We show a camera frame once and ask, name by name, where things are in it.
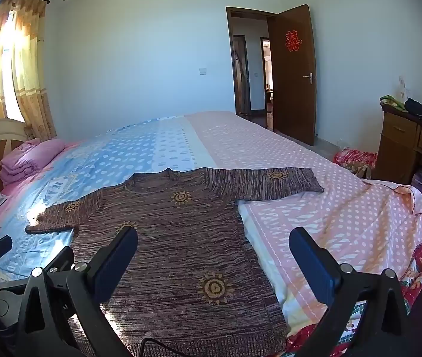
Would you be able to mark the brown wooden door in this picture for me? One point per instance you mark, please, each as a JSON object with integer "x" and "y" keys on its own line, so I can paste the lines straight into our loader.
{"x": 292, "y": 93}

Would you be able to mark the brown door frame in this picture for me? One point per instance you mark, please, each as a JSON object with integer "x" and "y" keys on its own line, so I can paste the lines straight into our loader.
{"x": 229, "y": 63}

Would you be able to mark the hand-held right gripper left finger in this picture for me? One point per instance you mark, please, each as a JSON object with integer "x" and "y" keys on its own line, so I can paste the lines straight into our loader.
{"x": 112, "y": 267}

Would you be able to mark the green cloth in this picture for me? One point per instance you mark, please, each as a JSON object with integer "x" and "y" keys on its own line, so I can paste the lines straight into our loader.
{"x": 391, "y": 102}

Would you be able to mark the wooden dresser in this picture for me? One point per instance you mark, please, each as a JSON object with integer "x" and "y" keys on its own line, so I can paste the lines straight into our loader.
{"x": 396, "y": 145}

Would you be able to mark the polka-dot bed sheet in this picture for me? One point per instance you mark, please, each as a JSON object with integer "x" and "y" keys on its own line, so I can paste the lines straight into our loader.
{"x": 307, "y": 178}

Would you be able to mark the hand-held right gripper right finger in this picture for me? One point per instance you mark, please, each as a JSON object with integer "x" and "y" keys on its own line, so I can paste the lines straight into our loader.
{"x": 316, "y": 267}

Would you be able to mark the red paper door decoration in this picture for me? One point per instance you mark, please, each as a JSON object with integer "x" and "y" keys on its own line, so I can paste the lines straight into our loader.
{"x": 293, "y": 40}

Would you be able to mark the yellow floral curtain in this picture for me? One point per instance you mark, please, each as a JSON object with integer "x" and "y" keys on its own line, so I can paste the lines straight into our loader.
{"x": 25, "y": 67}

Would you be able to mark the folded pink quilt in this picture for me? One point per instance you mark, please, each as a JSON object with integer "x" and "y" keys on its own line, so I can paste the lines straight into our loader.
{"x": 28, "y": 160}

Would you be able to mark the brown knit sweater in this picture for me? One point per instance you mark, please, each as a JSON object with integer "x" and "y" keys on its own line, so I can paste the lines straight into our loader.
{"x": 181, "y": 238}

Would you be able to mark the red checked cloth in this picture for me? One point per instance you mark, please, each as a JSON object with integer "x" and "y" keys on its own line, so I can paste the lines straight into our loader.
{"x": 354, "y": 158}

